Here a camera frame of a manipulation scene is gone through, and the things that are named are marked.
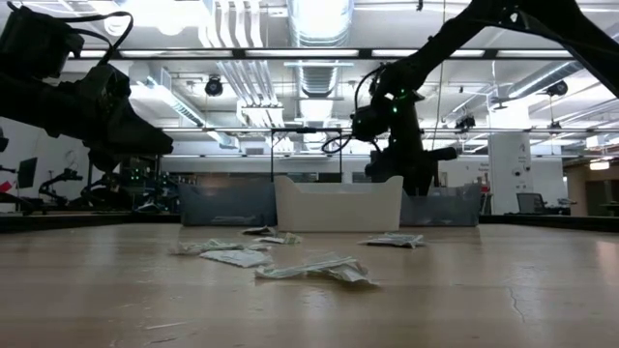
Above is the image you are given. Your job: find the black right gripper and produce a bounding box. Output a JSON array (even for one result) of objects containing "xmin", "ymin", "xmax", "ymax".
[{"xmin": 365, "ymin": 95, "xmax": 458, "ymax": 197}]

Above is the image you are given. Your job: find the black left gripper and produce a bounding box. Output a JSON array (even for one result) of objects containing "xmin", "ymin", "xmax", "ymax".
[{"xmin": 52, "ymin": 62, "xmax": 174, "ymax": 173}]

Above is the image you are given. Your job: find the dark storage shelf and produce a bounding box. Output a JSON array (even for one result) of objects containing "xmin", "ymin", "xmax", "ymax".
[{"xmin": 120, "ymin": 154, "xmax": 164, "ymax": 195}]

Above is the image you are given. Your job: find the grey plastic bin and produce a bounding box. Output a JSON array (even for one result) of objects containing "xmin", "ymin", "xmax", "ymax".
[
  {"xmin": 177, "ymin": 182, "xmax": 279, "ymax": 227},
  {"xmin": 399, "ymin": 186, "xmax": 483, "ymax": 227}
]

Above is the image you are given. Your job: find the white plastic bin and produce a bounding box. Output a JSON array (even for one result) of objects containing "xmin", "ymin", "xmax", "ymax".
[{"xmin": 274, "ymin": 174, "xmax": 405, "ymax": 232}]

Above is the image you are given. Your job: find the white pillar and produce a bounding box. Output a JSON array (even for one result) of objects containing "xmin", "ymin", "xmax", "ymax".
[{"xmin": 486, "ymin": 131, "xmax": 536, "ymax": 215}]

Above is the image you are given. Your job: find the small black monitor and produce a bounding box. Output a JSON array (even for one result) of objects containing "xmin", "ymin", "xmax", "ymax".
[{"xmin": 16, "ymin": 157, "xmax": 40, "ymax": 189}]

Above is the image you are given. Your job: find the dark office chair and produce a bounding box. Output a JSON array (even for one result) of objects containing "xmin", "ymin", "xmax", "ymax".
[{"xmin": 516, "ymin": 192, "xmax": 548, "ymax": 216}]

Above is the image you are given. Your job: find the white printed packet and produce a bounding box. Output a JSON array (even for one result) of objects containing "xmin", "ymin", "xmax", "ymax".
[
  {"xmin": 253, "ymin": 232, "xmax": 304, "ymax": 246},
  {"xmin": 240, "ymin": 225, "xmax": 278, "ymax": 237},
  {"xmin": 309, "ymin": 250, "xmax": 379, "ymax": 288}
]

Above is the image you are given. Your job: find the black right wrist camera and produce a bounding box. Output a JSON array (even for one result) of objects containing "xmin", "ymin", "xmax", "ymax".
[{"xmin": 351, "ymin": 105, "xmax": 389, "ymax": 143}]

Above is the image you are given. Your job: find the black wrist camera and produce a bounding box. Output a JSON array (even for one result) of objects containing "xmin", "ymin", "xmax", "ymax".
[
  {"xmin": 351, "ymin": 105, "xmax": 389, "ymax": 143},
  {"xmin": 0, "ymin": 5, "xmax": 86, "ymax": 81}
]

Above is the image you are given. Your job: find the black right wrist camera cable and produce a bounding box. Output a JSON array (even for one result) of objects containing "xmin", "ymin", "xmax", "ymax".
[{"xmin": 321, "ymin": 64, "xmax": 388, "ymax": 156}]

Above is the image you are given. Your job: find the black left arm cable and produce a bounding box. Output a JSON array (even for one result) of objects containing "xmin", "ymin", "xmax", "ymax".
[{"xmin": 7, "ymin": 2, "xmax": 135, "ymax": 65}]

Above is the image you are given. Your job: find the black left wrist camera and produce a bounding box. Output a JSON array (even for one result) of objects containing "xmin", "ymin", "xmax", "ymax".
[{"xmin": 0, "ymin": 5, "xmax": 86, "ymax": 81}]

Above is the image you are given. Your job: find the white ventilation duct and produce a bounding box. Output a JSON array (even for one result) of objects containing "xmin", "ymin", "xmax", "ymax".
[{"xmin": 212, "ymin": 0, "xmax": 357, "ymax": 110}]

